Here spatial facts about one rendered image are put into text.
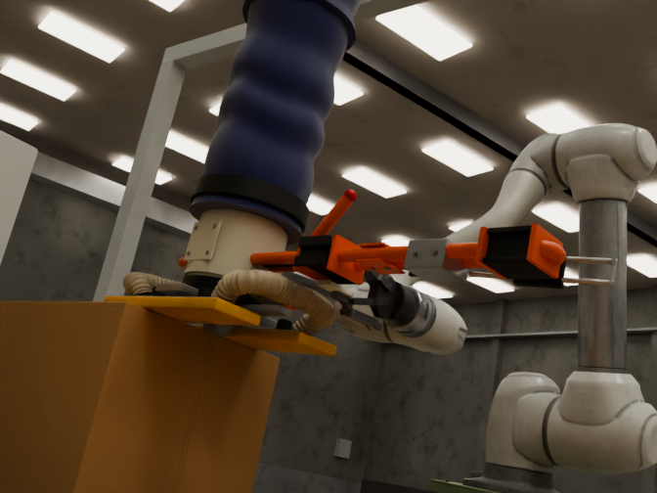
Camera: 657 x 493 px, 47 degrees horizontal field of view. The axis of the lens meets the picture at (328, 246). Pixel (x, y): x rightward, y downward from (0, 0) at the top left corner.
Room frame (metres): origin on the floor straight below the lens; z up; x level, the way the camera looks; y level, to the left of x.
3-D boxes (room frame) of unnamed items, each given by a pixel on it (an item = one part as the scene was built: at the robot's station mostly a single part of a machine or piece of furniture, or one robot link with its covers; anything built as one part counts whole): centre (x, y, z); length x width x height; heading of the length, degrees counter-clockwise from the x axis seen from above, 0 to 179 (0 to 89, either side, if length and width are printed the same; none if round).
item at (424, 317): (1.42, -0.17, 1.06); 0.09 x 0.06 x 0.09; 49
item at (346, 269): (1.20, -0.01, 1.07); 0.10 x 0.08 x 0.06; 134
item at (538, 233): (0.95, -0.25, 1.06); 0.08 x 0.07 x 0.05; 44
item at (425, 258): (1.05, -0.16, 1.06); 0.07 x 0.07 x 0.04; 44
